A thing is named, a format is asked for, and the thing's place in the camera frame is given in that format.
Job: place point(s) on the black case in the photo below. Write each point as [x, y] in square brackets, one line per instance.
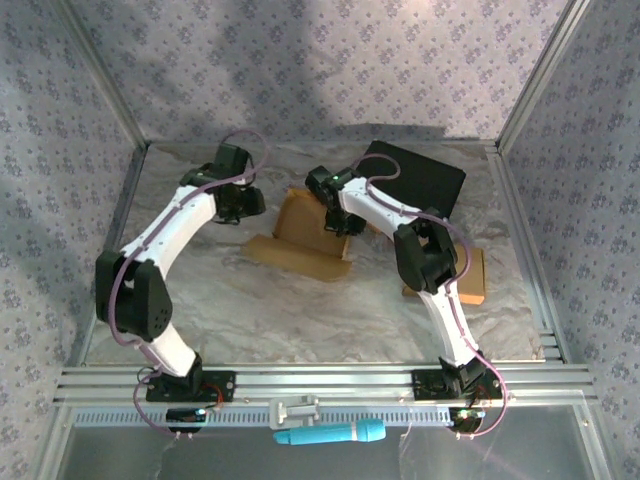
[430, 175]

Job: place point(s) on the aluminium frame post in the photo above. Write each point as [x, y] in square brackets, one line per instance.
[539, 75]
[127, 116]

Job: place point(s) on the grey plastic clamp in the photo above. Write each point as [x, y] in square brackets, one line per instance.
[295, 410]

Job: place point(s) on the cardboard sheet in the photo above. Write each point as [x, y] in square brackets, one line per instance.
[300, 225]

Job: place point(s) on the aluminium frame side rail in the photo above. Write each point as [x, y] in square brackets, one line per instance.
[109, 240]
[511, 200]

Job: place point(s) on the aluminium frame cross rail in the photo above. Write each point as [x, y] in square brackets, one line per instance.
[325, 382]

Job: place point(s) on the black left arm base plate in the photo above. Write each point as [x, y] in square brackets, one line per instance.
[222, 387]

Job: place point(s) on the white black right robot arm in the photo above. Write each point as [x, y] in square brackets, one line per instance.
[450, 325]

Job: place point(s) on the light blue marker pen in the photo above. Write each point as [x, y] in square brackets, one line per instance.
[325, 434]

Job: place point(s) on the grey metal sheet panel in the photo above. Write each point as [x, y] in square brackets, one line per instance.
[225, 460]

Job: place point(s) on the brown cardboard box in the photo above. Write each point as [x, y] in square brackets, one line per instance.
[472, 280]

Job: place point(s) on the small black circuit board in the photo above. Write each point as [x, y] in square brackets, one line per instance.
[467, 422]
[182, 415]

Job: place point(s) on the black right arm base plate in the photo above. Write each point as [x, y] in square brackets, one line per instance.
[425, 389]

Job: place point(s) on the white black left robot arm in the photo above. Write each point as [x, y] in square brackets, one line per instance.
[170, 235]

